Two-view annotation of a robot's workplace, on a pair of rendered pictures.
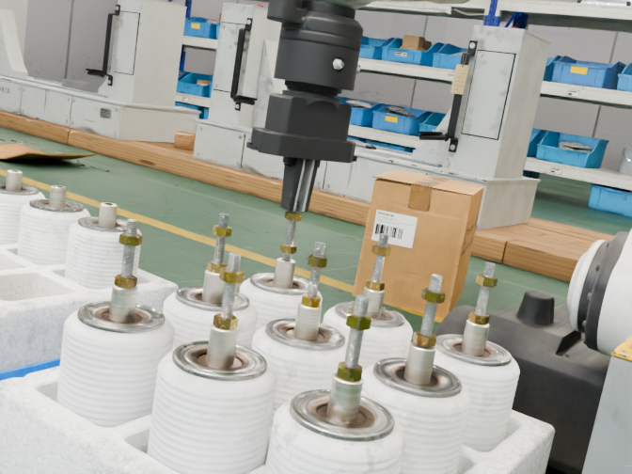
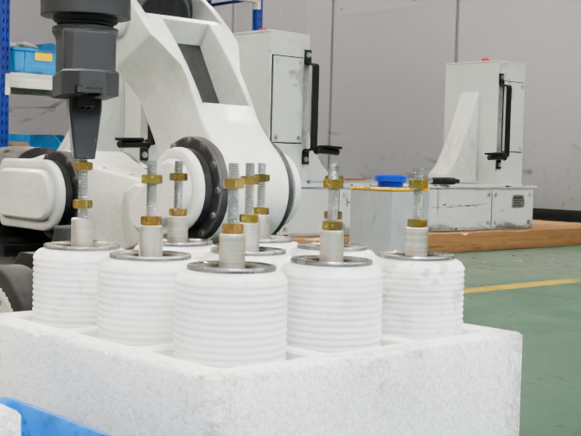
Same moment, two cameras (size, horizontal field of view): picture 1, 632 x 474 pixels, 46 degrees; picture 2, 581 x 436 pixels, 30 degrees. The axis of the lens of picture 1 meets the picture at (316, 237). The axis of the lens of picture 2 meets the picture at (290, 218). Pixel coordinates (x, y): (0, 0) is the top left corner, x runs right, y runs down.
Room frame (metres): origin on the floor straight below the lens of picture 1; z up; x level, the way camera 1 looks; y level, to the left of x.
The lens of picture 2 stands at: (0.36, 1.02, 0.34)
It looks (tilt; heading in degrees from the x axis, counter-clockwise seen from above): 3 degrees down; 284
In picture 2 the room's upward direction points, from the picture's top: 1 degrees clockwise
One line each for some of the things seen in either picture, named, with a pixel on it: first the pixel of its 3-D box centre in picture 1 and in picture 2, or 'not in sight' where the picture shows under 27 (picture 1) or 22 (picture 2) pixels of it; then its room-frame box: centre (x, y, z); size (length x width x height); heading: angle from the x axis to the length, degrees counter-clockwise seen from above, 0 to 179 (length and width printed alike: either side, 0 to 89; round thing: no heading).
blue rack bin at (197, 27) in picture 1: (213, 29); not in sight; (7.35, 1.30, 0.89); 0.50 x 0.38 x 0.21; 147
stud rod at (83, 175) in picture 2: (290, 233); (82, 186); (0.82, 0.03, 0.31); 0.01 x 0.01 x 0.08
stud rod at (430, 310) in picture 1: (428, 319); not in sight; (0.59, -0.10, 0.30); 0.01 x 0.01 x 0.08
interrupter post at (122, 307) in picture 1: (123, 303); (232, 253); (0.62, 0.16, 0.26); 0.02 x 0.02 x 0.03
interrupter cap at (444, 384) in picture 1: (417, 378); (332, 247); (0.59, -0.10, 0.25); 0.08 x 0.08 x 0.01
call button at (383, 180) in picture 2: not in sight; (390, 182); (0.56, -0.29, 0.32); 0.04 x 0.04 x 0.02
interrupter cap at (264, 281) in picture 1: (282, 285); (82, 246); (0.82, 0.03, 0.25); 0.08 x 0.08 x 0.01
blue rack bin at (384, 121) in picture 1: (405, 120); not in sight; (6.11, -0.57, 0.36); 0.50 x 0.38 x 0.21; 147
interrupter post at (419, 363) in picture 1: (419, 363); not in sight; (0.59, -0.10, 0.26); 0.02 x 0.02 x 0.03
